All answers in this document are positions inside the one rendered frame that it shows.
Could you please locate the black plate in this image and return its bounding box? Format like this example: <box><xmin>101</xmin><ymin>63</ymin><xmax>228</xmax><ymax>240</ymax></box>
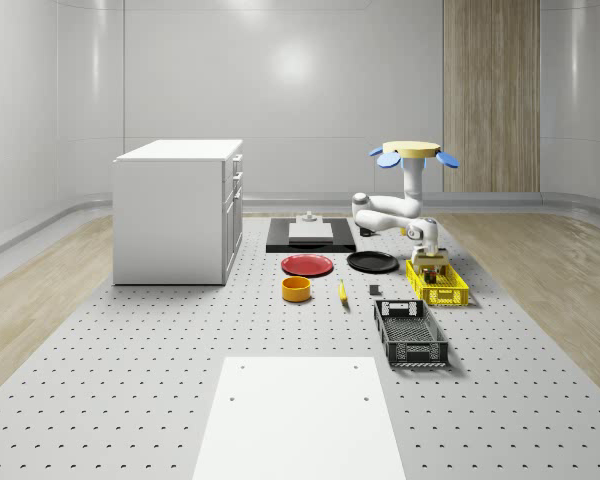
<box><xmin>346</xmin><ymin>250</ymin><xmax>400</xmax><ymax>274</ymax></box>

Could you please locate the red plate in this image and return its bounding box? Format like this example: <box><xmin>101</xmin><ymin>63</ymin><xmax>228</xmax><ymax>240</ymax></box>
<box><xmin>280</xmin><ymin>253</ymin><xmax>335</xmax><ymax>277</ymax></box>

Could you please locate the dark grey basket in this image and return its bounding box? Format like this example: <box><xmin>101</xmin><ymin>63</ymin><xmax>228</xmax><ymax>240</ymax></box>
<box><xmin>373</xmin><ymin>298</ymin><xmax>451</xmax><ymax>369</ymax></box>

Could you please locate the white board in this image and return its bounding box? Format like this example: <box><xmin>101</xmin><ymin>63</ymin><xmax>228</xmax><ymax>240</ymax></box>
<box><xmin>192</xmin><ymin>356</ymin><xmax>407</xmax><ymax>480</ymax></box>

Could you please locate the drone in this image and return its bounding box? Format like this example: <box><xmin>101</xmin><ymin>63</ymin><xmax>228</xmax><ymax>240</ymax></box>
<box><xmin>369</xmin><ymin>140</ymin><xmax>461</xmax><ymax>170</ymax></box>

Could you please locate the black stove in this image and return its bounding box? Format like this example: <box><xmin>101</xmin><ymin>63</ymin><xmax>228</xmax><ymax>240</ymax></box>
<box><xmin>265</xmin><ymin>211</ymin><xmax>357</xmax><ymax>254</ymax></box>

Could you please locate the yellow basket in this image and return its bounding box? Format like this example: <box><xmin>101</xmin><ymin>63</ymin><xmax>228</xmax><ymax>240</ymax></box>
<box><xmin>405</xmin><ymin>258</ymin><xmax>470</xmax><ymax>307</ymax></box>

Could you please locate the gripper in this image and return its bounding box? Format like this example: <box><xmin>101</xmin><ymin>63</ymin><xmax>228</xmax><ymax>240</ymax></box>
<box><xmin>411</xmin><ymin>248</ymin><xmax>450</xmax><ymax>278</ymax></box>

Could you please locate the yellow bowl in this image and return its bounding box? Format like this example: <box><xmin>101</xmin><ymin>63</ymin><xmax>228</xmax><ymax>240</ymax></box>
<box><xmin>281</xmin><ymin>276</ymin><xmax>312</xmax><ymax>303</ymax></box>

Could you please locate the white cabinet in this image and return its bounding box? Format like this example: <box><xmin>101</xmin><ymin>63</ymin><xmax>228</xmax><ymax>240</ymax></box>
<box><xmin>112</xmin><ymin>138</ymin><xmax>245</xmax><ymax>287</ymax></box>

